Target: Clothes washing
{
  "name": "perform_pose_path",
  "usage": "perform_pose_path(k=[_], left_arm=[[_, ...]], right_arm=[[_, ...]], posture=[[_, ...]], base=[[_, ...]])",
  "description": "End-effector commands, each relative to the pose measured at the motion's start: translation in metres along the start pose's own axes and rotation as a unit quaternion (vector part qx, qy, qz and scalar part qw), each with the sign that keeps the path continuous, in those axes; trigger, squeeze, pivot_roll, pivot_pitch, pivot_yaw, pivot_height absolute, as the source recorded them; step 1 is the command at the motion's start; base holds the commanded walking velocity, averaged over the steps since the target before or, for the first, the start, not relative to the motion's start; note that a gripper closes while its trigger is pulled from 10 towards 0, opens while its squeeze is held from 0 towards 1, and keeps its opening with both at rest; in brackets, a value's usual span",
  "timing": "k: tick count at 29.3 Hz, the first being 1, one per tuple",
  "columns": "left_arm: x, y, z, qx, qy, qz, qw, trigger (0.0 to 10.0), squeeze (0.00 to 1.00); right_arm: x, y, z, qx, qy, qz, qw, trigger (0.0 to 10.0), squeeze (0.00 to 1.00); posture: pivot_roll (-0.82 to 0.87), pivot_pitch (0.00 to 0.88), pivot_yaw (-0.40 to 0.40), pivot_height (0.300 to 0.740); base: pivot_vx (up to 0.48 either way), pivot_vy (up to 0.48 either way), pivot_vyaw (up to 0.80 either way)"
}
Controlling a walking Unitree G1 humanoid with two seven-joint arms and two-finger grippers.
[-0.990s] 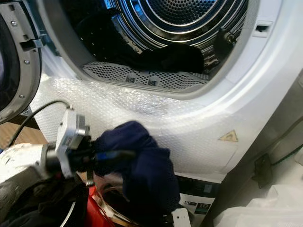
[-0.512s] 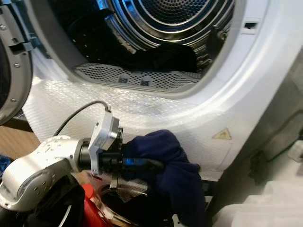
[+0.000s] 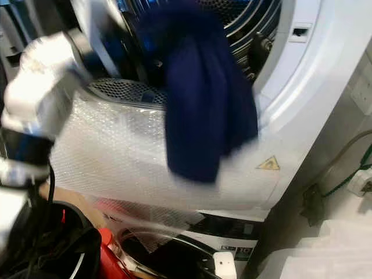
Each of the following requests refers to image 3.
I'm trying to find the white wall socket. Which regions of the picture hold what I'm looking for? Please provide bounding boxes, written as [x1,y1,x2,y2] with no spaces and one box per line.
[350,60,372,115]

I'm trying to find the grey cable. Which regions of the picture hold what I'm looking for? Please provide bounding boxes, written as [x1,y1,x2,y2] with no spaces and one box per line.
[305,130,372,194]

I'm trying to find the clear bubble wrap sheet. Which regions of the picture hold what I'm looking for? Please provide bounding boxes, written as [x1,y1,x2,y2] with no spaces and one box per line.
[49,94,287,254]

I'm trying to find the black metal bracket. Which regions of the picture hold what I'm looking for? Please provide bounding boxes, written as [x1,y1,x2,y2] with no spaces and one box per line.
[301,184,327,228]

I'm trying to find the white washer door latch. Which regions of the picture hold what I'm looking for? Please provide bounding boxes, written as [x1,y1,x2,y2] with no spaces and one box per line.
[212,251,238,279]

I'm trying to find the green cable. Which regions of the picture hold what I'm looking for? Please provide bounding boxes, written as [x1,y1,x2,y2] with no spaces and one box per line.
[322,164,372,199]

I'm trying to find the red plastic basket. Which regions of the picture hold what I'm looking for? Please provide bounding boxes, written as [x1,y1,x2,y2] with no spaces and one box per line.
[58,208,126,279]

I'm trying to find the white tumble dryer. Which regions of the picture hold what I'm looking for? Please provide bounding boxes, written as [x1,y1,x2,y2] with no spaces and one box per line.
[0,0,372,223]

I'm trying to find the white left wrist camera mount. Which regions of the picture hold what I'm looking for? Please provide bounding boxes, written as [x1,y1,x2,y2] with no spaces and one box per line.
[2,32,89,138]

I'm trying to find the yellow triangle warning sticker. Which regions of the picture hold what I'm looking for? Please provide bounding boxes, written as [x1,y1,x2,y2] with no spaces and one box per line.
[255,155,281,171]

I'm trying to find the black laundry bucket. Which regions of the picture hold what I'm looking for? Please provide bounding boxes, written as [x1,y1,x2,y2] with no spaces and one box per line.
[0,200,104,279]

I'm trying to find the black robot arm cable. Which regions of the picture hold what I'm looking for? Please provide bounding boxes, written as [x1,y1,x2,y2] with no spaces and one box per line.
[33,164,56,251]

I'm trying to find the white power plug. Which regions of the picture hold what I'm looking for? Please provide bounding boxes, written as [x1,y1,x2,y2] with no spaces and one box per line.
[347,169,372,196]

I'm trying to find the navy blue garment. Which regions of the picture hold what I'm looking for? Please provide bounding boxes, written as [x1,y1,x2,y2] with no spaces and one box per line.
[138,0,260,184]

